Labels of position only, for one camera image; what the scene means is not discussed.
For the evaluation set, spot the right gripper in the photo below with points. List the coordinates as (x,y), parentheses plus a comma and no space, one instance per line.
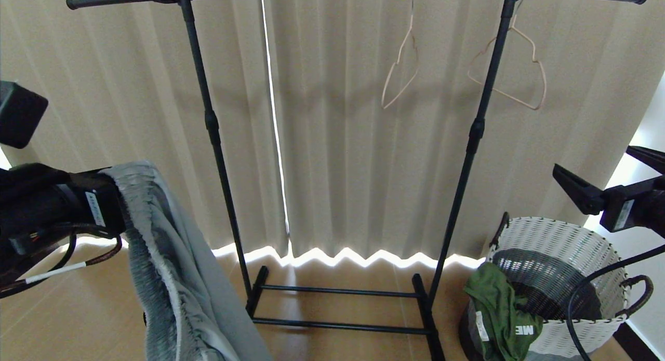
(647,205)

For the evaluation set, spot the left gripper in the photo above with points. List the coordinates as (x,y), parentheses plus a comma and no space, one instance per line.
(47,205)

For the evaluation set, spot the pink clothes hanger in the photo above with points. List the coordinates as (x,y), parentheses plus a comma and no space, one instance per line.
(400,62)
(543,85)

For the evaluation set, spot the pale grey shorts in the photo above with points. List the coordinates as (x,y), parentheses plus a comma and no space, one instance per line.
(192,288)

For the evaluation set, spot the white laundry basket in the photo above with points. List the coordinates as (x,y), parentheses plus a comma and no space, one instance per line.
(571,236)

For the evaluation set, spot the green garment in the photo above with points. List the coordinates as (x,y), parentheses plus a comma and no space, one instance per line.
(499,309)

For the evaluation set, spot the beige curtain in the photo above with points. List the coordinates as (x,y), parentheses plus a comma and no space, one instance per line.
(337,143)

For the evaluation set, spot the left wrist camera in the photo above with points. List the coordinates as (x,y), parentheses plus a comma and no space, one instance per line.
(21,114)

